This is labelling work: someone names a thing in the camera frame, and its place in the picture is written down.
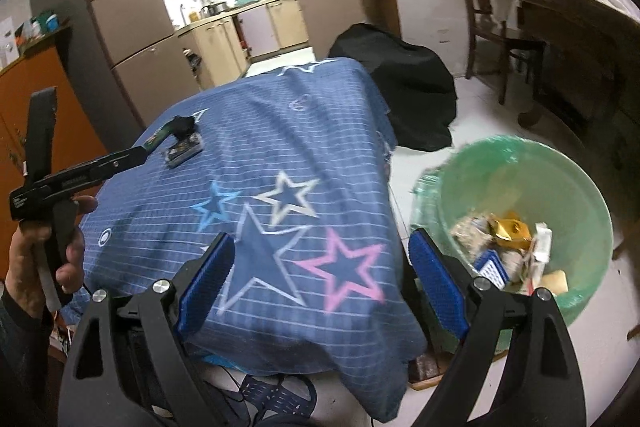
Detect blue slipper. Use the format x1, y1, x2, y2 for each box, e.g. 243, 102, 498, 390
239, 373, 319, 424

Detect beige kitchen cabinets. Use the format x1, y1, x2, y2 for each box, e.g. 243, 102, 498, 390
175, 0, 368, 88

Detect beige refrigerator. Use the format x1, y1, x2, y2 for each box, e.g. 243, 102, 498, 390
29, 0, 203, 134

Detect small grey wrapper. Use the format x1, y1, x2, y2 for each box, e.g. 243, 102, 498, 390
164, 133, 205, 168

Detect pale yellow wrapper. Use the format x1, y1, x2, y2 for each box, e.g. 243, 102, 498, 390
541, 270, 570, 296

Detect rice cracker packet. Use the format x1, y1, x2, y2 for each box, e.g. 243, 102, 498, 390
451, 213, 495, 254

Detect black bag on floor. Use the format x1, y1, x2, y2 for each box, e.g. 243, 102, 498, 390
327, 23, 459, 152

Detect person's left hand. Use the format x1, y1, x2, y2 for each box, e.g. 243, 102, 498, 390
4, 195, 99, 308

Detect blue white packet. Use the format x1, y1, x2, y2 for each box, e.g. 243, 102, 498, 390
472, 251, 512, 289

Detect gold foil wrapper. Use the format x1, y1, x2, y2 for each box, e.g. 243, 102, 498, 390
489, 216, 534, 252

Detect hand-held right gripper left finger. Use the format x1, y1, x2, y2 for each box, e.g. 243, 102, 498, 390
59, 232, 236, 427

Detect person's left forearm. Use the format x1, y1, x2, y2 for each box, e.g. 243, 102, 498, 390
0, 279, 63, 427

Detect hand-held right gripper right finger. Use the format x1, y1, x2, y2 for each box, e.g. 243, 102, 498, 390
407, 228, 588, 427

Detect wooden dining table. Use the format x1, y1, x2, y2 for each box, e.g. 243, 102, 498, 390
487, 0, 640, 145

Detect white paper carton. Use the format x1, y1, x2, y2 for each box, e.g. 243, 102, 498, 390
525, 222, 554, 265

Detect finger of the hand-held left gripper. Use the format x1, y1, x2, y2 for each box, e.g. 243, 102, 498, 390
75, 116, 198, 188

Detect green trash bin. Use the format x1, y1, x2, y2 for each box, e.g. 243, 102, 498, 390
410, 134, 615, 360

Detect dark wooden chair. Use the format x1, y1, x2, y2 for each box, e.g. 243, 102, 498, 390
451, 0, 547, 106

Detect orange wooden cabinet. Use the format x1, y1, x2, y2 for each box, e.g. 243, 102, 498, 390
0, 27, 147, 268

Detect blue star printed blanket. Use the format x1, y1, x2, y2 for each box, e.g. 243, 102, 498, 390
65, 57, 428, 425

